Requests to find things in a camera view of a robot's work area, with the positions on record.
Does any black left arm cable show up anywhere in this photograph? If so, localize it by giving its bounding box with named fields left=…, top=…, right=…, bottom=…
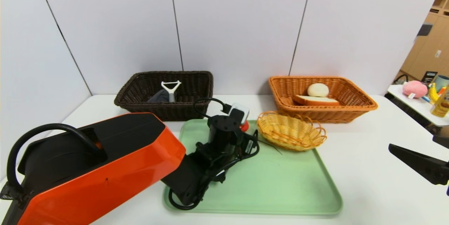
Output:
left=193, top=98, right=230, bottom=118

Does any light green plastic tray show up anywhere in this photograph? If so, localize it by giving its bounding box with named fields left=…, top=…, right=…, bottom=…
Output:
left=163, top=119, right=343, bottom=216

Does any pink plush toy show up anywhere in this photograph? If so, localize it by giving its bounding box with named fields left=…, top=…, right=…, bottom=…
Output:
left=402, top=80, right=428, bottom=99

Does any white side table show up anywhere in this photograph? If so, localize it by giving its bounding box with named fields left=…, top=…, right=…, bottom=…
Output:
left=384, top=84, right=449, bottom=127

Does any large dark brown wicker basket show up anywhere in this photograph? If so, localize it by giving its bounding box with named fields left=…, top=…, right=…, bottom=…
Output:
left=114, top=71, right=214, bottom=121

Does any white bread slice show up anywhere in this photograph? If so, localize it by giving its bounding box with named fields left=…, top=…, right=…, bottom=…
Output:
left=293, top=94, right=341, bottom=106

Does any white peeler with grey handle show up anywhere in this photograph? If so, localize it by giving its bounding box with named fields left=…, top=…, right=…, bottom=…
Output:
left=161, top=81, right=182, bottom=103

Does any dark grey towel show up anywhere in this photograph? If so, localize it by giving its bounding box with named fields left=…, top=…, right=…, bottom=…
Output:
left=147, top=89, right=170, bottom=103

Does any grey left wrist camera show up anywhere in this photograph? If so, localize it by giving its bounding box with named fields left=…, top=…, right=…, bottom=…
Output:
left=228, top=103, right=250, bottom=125

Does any small yellow wicker basket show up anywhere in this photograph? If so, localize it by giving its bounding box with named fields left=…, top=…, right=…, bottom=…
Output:
left=257, top=111, right=327, bottom=152

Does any yellow drink bottle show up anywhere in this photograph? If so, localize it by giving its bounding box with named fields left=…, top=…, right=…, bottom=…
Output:
left=430, top=88, right=449, bottom=118

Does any white bun with orange top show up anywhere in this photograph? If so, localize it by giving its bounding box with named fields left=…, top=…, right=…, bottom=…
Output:
left=307, top=83, right=330, bottom=98

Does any yellow banana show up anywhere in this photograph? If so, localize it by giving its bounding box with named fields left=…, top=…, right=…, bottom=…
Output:
left=428, top=83, right=441, bottom=103

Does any large orange wicker basket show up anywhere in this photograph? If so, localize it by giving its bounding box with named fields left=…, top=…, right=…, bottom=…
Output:
left=268, top=76, right=378, bottom=124

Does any small black card box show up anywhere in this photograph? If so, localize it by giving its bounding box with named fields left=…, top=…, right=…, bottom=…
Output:
left=420, top=71, right=438, bottom=85

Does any grey box on cabinet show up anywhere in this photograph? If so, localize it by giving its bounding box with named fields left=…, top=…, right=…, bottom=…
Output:
left=417, top=23, right=433, bottom=37

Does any teal cup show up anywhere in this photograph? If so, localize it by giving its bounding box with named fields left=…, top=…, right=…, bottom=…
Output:
left=434, top=75, right=449, bottom=92

